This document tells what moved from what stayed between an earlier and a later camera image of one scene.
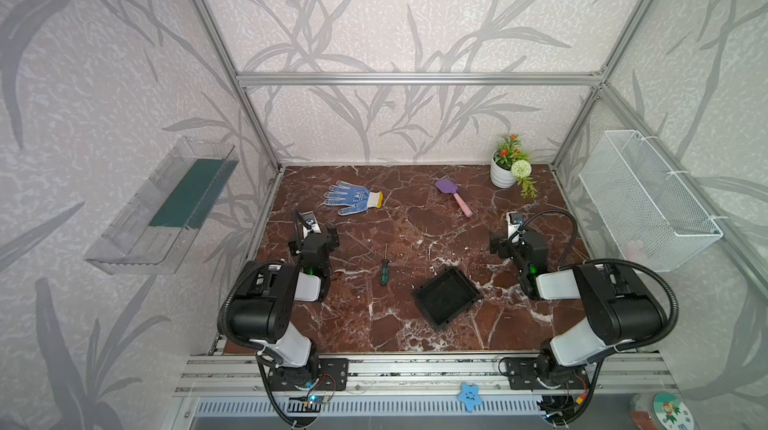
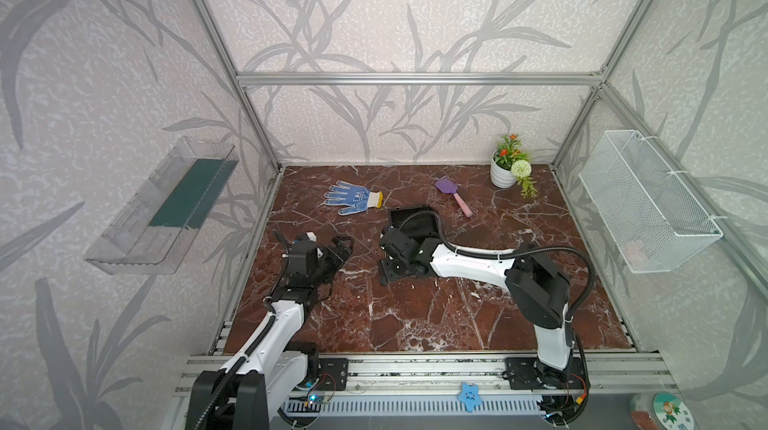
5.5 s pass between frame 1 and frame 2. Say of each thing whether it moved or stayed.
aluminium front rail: stayed
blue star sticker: stayed
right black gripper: moved
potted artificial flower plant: stayed
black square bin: moved
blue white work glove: stayed
